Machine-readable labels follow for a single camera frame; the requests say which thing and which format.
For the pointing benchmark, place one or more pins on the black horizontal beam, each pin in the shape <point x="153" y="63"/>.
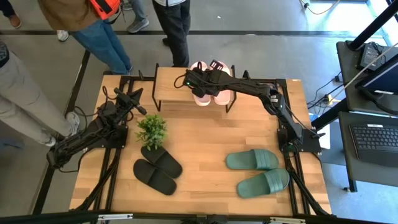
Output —
<point x="46" y="217"/>

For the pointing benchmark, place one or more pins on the black metal rig frame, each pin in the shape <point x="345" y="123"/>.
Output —
<point x="125" y="79"/>

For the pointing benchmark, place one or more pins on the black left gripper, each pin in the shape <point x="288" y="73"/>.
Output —
<point x="126" y="101"/>

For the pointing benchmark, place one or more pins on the yellow power strip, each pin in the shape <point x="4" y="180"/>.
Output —
<point x="329" y="99"/>

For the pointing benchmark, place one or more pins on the green slide sandal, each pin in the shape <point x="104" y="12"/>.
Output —
<point x="258" y="186"/>
<point x="245" y="160"/>

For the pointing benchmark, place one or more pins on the orange bag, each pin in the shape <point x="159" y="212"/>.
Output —
<point x="105" y="7"/>

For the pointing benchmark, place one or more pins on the wooden shelf with black frame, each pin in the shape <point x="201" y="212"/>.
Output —
<point x="171" y="87"/>

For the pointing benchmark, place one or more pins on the black desk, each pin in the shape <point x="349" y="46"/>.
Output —
<point x="348" y="77"/>
<point x="345" y="149"/>

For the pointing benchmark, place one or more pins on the black laptop keyboard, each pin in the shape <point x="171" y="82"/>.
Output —
<point x="376" y="140"/>

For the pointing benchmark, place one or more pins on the black pole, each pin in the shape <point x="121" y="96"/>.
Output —
<point x="373" y="26"/>

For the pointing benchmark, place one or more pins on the black slide sandal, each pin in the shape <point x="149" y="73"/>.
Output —
<point x="152" y="177"/>
<point x="166" y="161"/>

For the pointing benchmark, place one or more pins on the pink slide sandal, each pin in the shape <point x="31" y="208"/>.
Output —
<point x="202" y="100"/>
<point x="222" y="98"/>

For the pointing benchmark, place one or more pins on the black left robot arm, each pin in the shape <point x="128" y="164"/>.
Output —
<point x="93" y="130"/>

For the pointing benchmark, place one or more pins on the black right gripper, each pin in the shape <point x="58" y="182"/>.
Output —
<point x="202" y="82"/>

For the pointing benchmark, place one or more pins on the black monitor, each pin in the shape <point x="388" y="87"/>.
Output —
<point x="385" y="81"/>

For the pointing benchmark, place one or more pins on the black power adapter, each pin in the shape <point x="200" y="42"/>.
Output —
<point x="370" y="56"/>

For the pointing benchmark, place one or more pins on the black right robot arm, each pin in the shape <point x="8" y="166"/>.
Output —
<point x="248" y="87"/>

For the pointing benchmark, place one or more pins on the potted green plant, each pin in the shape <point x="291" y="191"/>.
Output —
<point x="152" y="130"/>

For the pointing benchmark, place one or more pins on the person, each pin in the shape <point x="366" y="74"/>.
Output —
<point x="99" y="43"/>
<point x="12" y="20"/>
<point x="28" y="102"/>
<point x="174" y="31"/>
<point x="138" y="25"/>

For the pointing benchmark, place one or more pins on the white paper sheet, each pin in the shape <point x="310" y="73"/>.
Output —
<point x="325" y="137"/>

